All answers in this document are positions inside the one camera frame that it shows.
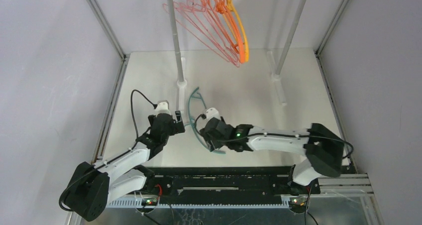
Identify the yellow plastic hanger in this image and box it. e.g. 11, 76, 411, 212
226, 0, 249, 63

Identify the large orange plastic hanger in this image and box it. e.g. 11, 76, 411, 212
198, 0, 241, 67

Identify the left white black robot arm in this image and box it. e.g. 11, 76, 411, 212
59, 111, 186, 222

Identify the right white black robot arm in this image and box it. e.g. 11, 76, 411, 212
198, 117, 345, 193

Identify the white hanger rack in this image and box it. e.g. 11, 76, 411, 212
167, 0, 307, 111

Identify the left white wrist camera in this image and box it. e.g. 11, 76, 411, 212
154, 100, 171, 116

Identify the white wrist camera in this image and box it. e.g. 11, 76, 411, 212
154, 100, 171, 116
205, 108, 221, 120

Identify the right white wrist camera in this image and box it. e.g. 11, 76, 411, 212
205, 108, 221, 120

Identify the left black camera cable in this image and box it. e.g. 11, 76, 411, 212
58, 89, 158, 212

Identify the black camera cable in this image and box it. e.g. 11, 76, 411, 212
58, 89, 158, 212
194, 113, 354, 225

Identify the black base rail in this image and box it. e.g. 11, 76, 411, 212
137, 166, 321, 207

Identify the aluminium frame post left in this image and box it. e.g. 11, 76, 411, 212
86, 0, 127, 161

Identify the aluminium frame post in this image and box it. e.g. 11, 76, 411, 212
315, 0, 358, 138
86, 0, 127, 161

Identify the right black camera cable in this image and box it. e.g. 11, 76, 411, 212
194, 113, 354, 225

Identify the aluminium frame post right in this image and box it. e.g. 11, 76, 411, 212
315, 0, 358, 138

